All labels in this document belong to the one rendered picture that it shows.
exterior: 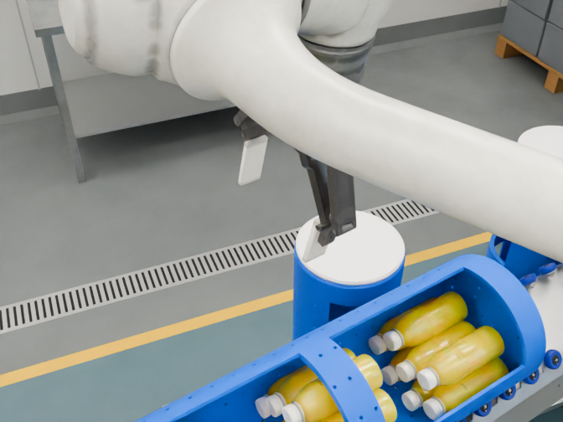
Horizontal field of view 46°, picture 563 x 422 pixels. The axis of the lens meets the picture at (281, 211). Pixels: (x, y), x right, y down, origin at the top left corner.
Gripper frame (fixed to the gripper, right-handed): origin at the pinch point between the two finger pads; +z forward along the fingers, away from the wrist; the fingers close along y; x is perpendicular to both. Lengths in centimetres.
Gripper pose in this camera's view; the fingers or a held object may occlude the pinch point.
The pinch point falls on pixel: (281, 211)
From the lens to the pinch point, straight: 78.6
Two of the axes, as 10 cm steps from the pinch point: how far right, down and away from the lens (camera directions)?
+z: -1.6, 6.6, 7.3
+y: 5.7, 6.7, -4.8
